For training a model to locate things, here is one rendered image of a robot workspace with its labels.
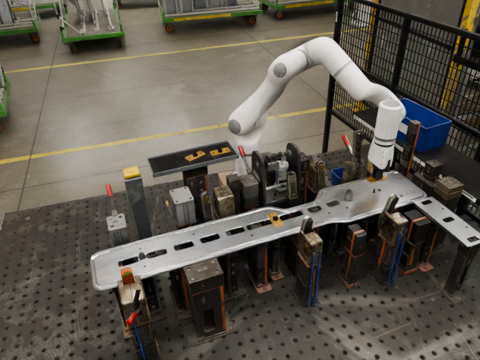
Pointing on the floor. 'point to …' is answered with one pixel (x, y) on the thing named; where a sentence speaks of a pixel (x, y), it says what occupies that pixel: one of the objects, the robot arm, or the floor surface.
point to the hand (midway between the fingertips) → (377, 173)
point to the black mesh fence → (406, 76)
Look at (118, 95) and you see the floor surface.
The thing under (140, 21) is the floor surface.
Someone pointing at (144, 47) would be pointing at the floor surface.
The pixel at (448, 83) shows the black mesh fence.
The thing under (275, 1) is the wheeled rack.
